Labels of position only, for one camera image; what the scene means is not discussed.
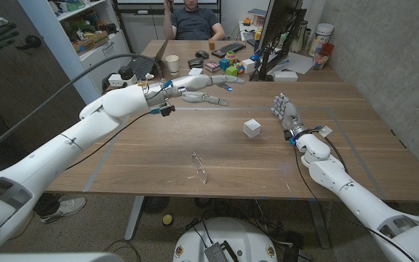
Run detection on white paper sheet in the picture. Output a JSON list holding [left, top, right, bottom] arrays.
[[267, 51, 315, 76]]

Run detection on white round canister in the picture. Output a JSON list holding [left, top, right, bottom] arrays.
[[308, 23, 335, 57]]

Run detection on white flat device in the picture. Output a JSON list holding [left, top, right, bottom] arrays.
[[273, 70, 299, 82]]

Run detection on white power strip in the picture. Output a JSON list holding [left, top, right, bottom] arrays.
[[107, 73, 138, 88]]

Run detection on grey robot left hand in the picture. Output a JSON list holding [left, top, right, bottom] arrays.
[[144, 74, 246, 108]]

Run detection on white robot torso base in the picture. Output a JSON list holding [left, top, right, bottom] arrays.
[[172, 217, 279, 262]]

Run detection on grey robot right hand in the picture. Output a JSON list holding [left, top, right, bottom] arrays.
[[271, 92, 311, 141]]

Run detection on grey table leg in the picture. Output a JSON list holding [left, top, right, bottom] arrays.
[[124, 196, 145, 241], [308, 199, 331, 250]]

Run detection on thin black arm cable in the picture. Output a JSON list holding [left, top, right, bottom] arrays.
[[292, 143, 418, 262], [65, 110, 158, 171]]

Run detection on black keyboard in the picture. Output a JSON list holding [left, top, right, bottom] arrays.
[[211, 41, 247, 59]]

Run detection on black monitor stand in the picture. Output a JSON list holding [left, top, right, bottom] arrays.
[[249, 9, 308, 82]]

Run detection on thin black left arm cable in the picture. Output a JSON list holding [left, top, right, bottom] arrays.
[[65, 110, 158, 171]]

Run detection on pink card box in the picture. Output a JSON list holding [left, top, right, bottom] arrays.
[[204, 60, 221, 73]]

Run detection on cardboard box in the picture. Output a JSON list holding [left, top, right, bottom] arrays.
[[71, 30, 110, 54]]

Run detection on black floor cable loop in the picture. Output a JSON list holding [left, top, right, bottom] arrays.
[[103, 239, 142, 262]]

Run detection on white shelf cabinet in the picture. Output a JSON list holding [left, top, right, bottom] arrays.
[[17, 0, 133, 109]]

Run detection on black floor fan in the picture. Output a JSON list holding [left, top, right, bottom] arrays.
[[141, 196, 171, 215]]

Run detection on white cube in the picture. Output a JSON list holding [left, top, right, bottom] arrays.
[[242, 118, 262, 139]]

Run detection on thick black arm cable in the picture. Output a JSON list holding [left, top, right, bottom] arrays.
[[0, 53, 165, 161]]

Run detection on grey finned module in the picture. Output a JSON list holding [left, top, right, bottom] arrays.
[[204, 242, 231, 262]]

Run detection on black laptop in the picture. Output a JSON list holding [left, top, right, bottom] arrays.
[[127, 38, 169, 81]]

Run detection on white paper cup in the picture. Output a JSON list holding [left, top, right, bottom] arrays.
[[164, 55, 180, 76]]

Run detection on black computer monitor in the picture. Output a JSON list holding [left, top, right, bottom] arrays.
[[258, 0, 304, 52]]

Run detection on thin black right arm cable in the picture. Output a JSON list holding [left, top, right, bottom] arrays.
[[292, 143, 418, 262]]

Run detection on white toy block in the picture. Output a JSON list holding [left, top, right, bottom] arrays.
[[242, 58, 256, 74]]

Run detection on clear transparent glasses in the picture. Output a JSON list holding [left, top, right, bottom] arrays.
[[191, 151, 210, 185]]

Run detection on black door handle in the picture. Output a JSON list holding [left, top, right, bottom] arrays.
[[15, 34, 42, 51]]

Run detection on seated person in dark shirt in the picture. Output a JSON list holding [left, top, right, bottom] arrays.
[[162, 0, 227, 41]]

